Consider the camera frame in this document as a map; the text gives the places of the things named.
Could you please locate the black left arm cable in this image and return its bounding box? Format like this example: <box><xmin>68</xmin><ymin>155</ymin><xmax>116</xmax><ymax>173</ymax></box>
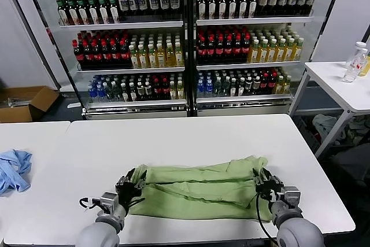
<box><xmin>79</xmin><ymin>196</ymin><xmax>102</xmax><ymax>211</ymax></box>

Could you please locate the green cap dark tea bottle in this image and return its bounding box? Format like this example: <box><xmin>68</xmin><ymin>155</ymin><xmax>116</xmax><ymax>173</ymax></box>
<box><xmin>76</xmin><ymin>0</ymin><xmax>88</xmax><ymax>25</ymax></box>
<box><xmin>108</xmin><ymin>0</ymin><xmax>120</xmax><ymax>24</ymax></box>
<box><xmin>217</xmin><ymin>0</ymin><xmax>228</xmax><ymax>20</ymax></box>
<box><xmin>237</xmin><ymin>0</ymin><xmax>248</xmax><ymax>19</ymax></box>
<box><xmin>207</xmin><ymin>0</ymin><xmax>217</xmax><ymax>20</ymax></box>
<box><xmin>87</xmin><ymin>0</ymin><xmax>98</xmax><ymax>25</ymax></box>
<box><xmin>247</xmin><ymin>0</ymin><xmax>258</xmax><ymax>19</ymax></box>
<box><xmin>227</xmin><ymin>0</ymin><xmax>238</xmax><ymax>19</ymax></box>
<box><xmin>57</xmin><ymin>0</ymin><xmax>68</xmax><ymax>26</ymax></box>
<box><xmin>198</xmin><ymin>0</ymin><xmax>208</xmax><ymax>20</ymax></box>
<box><xmin>66</xmin><ymin>0</ymin><xmax>77</xmax><ymax>25</ymax></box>
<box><xmin>97</xmin><ymin>0</ymin><xmax>109</xmax><ymax>24</ymax></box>

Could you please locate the dark grey bulky object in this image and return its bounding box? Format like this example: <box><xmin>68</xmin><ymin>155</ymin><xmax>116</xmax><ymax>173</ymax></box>
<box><xmin>328</xmin><ymin>142</ymin><xmax>370</xmax><ymax>201</ymax></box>

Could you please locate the yellow drink bottle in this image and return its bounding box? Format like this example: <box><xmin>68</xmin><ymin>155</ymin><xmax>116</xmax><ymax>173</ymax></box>
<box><xmin>358</xmin><ymin>52</ymin><xmax>370</xmax><ymax>78</ymax></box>

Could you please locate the white side table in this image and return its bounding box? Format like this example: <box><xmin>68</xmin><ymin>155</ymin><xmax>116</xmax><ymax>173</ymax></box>
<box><xmin>287</xmin><ymin>61</ymin><xmax>370</xmax><ymax>160</ymax></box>

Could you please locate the yellow juice bottle green label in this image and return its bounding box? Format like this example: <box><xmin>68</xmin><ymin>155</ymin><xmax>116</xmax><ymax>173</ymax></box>
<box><xmin>129</xmin><ymin>45</ymin><xmax>139</xmax><ymax>69</ymax></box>
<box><xmin>174</xmin><ymin>42</ymin><xmax>184</xmax><ymax>68</ymax></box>
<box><xmin>275</xmin><ymin>38</ymin><xmax>285</xmax><ymax>62</ymax></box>
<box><xmin>138</xmin><ymin>44</ymin><xmax>148</xmax><ymax>69</ymax></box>
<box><xmin>165</xmin><ymin>43</ymin><xmax>175</xmax><ymax>68</ymax></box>
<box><xmin>147</xmin><ymin>43</ymin><xmax>157</xmax><ymax>69</ymax></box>
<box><xmin>267</xmin><ymin>39</ymin><xmax>276</xmax><ymax>63</ymax></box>
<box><xmin>258</xmin><ymin>39</ymin><xmax>268</xmax><ymax>63</ymax></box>
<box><xmin>249</xmin><ymin>39</ymin><xmax>259</xmax><ymax>64</ymax></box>
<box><xmin>156</xmin><ymin>43</ymin><xmax>166</xmax><ymax>68</ymax></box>
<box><xmin>284</xmin><ymin>38</ymin><xmax>293</xmax><ymax>62</ymax></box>
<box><xmin>292</xmin><ymin>37</ymin><xmax>302</xmax><ymax>62</ymax></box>

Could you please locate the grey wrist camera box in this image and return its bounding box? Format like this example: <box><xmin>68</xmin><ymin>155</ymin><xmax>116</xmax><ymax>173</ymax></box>
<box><xmin>99</xmin><ymin>191</ymin><xmax>119</xmax><ymax>216</ymax></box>
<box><xmin>282</xmin><ymin>186</ymin><xmax>302</xmax><ymax>211</ymax></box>

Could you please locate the clear bottle white cap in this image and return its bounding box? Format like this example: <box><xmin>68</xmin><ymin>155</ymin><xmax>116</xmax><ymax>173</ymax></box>
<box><xmin>345</xmin><ymin>42</ymin><xmax>367</xmax><ymax>67</ymax></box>

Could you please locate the white drinks display cabinet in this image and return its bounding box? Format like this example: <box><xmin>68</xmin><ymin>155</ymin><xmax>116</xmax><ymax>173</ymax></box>
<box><xmin>21</xmin><ymin>0</ymin><xmax>190</xmax><ymax>120</ymax></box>
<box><xmin>186</xmin><ymin>0</ymin><xmax>346</xmax><ymax>117</ymax></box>

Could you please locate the clear bottle red label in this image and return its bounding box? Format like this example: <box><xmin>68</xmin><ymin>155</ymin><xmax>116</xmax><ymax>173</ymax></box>
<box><xmin>342</xmin><ymin>49</ymin><xmax>365</xmax><ymax>83</ymax></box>

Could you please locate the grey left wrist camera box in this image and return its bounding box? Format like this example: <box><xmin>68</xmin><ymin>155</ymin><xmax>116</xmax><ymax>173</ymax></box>
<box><xmin>99</xmin><ymin>191</ymin><xmax>119</xmax><ymax>216</ymax></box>

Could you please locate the light green t-shirt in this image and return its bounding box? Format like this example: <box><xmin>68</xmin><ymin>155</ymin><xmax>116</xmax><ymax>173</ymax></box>
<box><xmin>127</xmin><ymin>156</ymin><xmax>274</xmax><ymax>222</ymax></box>

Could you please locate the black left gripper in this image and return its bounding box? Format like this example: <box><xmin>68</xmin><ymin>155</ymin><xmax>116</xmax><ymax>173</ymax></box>
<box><xmin>115</xmin><ymin>167</ymin><xmax>148</xmax><ymax>207</ymax></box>

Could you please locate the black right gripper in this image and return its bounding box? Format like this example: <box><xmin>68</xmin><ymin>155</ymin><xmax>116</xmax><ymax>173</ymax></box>
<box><xmin>252</xmin><ymin>168</ymin><xmax>286</xmax><ymax>201</ymax></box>

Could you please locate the metal rods bundle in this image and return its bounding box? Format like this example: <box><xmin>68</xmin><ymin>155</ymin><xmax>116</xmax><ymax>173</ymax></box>
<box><xmin>7</xmin><ymin>96</ymin><xmax>31</xmax><ymax>108</ymax></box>

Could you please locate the grey green cloth heap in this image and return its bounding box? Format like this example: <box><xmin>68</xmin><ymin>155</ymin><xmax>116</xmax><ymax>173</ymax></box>
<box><xmin>345</xmin><ymin>116</ymin><xmax>370</xmax><ymax>146</ymax></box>

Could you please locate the open cardboard box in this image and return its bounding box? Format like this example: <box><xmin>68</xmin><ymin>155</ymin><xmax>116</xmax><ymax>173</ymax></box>
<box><xmin>0</xmin><ymin>86</ymin><xmax>61</xmax><ymax>123</ymax></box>

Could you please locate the light blue crumpled cloth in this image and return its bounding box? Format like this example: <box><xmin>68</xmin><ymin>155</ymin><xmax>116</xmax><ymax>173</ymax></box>
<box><xmin>0</xmin><ymin>149</ymin><xmax>33</xmax><ymax>196</ymax></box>

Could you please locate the red cap cola bottle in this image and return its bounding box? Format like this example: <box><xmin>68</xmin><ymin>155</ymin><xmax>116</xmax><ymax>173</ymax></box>
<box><xmin>92</xmin><ymin>39</ymin><xmax>102</xmax><ymax>68</ymax></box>
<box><xmin>241</xmin><ymin>35</ymin><xmax>251</xmax><ymax>63</ymax></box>
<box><xmin>160</xmin><ymin>78</ymin><xmax>169</xmax><ymax>101</ymax></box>
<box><xmin>73</xmin><ymin>40</ymin><xmax>84</xmax><ymax>68</ymax></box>
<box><xmin>153</xmin><ymin>78</ymin><xmax>161</xmax><ymax>101</ymax></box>
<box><xmin>110</xmin><ymin>39</ymin><xmax>121</xmax><ymax>67</ymax></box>
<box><xmin>232</xmin><ymin>36</ymin><xmax>242</xmax><ymax>64</ymax></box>
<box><xmin>101</xmin><ymin>39</ymin><xmax>112</xmax><ymax>68</ymax></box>
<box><xmin>267</xmin><ymin>73</ymin><xmax>276</xmax><ymax>96</ymax></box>
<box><xmin>259</xmin><ymin>73</ymin><xmax>268</xmax><ymax>97</ymax></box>
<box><xmin>214</xmin><ymin>36</ymin><xmax>225</xmax><ymax>64</ymax></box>
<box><xmin>224</xmin><ymin>36</ymin><xmax>234</xmax><ymax>64</ymax></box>
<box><xmin>83</xmin><ymin>40</ymin><xmax>93</xmax><ymax>68</ymax></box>
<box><xmin>120</xmin><ymin>38</ymin><xmax>130</xmax><ymax>67</ymax></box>
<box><xmin>197</xmin><ymin>37</ymin><xmax>207</xmax><ymax>64</ymax></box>
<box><xmin>206</xmin><ymin>37</ymin><xmax>216</xmax><ymax>64</ymax></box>

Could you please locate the grey white cloth heap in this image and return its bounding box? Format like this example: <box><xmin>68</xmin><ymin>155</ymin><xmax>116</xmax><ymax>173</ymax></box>
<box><xmin>312</xmin><ymin>113</ymin><xmax>346</xmax><ymax>146</ymax></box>

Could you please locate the dark mesh storage basket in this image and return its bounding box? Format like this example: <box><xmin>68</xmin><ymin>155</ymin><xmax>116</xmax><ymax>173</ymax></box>
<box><xmin>296</xmin><ymin>115</ymin><xmax>321</xmax><ymax>151</ymax></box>

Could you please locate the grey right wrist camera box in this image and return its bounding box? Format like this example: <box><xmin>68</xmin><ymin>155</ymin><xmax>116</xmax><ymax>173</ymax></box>
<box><xmin>282</xmin><ymin>186</ymin><xmax>302</xmax><ymax>211</ymax></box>

